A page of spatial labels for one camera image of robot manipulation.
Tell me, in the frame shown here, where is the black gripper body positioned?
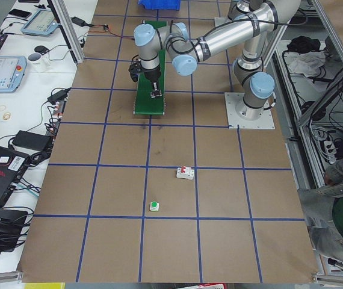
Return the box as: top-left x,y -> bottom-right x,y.
128,55 -> 161,83

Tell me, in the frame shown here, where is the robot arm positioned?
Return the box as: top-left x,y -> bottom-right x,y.
128,1 -> 300,121

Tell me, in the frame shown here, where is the green conveyor belt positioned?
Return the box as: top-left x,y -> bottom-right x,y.
132,19 -> 168,117

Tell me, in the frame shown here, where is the blue plastic bin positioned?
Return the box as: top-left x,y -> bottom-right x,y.
138,0 -> 181,10

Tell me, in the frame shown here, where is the black power adapter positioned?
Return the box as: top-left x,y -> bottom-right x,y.
70,16 -> 89,27

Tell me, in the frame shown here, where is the white red circuit breaker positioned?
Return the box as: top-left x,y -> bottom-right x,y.
176,166 -> 194,180

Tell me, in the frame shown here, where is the black computer mouse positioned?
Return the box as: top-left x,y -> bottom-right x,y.
34,45 -> 50,55

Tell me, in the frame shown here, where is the white mug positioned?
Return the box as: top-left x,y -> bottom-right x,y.
28,52 -> 50,73

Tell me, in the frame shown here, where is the far teach pendant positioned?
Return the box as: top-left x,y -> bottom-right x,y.
20,8 -> 59,37

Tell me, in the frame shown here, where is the teach pendant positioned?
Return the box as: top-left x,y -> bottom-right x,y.
0,56 -> 27,93
20,8 -> 59,37

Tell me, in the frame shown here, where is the near teach pendant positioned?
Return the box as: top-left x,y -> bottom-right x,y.
0,56 -> 27,93

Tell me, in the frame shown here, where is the person in grey jacket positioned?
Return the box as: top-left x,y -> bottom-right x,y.
298,158 -> 343,262

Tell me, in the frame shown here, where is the red black conveyor cable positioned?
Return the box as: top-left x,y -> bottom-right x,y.
84,25 -> 136,42

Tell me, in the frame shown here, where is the aluminium frame post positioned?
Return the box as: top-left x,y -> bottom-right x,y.
48,0 -> 85,65

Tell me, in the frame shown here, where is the green push button switch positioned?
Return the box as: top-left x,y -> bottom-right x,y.
149,201 -> 159,212

